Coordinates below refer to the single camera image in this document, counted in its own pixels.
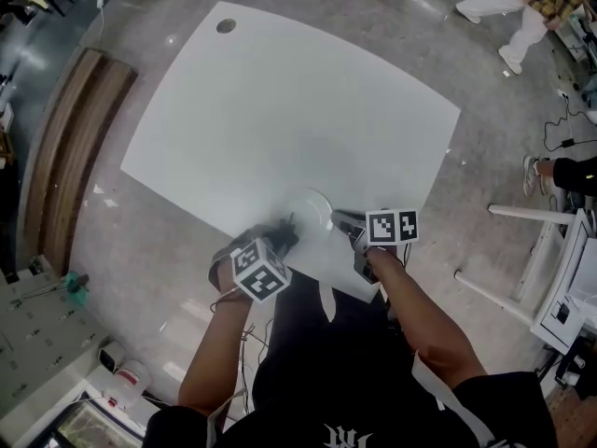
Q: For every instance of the person's left forearm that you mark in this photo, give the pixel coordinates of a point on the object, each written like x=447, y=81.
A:
x=214, y=357

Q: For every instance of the person's right forearm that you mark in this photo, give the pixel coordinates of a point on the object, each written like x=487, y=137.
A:
x=420, y=320

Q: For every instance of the white plate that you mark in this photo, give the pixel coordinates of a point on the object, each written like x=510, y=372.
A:
x=310, y=217

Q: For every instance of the small white device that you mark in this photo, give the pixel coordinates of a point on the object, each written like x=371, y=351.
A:
x=109, y=358

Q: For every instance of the white bucket with red label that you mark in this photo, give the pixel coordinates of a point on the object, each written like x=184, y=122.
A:
x=133, y=381

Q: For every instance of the white overturned table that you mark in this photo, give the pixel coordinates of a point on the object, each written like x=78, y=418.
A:
x=550, y=273

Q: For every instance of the green clamp stand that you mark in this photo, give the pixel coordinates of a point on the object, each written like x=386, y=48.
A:
x=74, y=285

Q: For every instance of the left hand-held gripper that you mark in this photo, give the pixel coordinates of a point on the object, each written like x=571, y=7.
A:
x=259, y=273

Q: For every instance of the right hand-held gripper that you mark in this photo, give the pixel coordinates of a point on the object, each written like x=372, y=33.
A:
x=392, y=227

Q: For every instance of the white board with small parts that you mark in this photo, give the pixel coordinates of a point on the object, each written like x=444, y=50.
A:
x=42, y=339

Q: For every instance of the glass display cabinet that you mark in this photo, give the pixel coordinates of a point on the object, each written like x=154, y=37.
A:
x=88, y=423

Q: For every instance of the person's black T-shirt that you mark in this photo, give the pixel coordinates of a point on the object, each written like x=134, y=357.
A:
x=354, y=418

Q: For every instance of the wooden step platform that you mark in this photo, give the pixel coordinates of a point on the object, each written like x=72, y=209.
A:
x=70, y=157

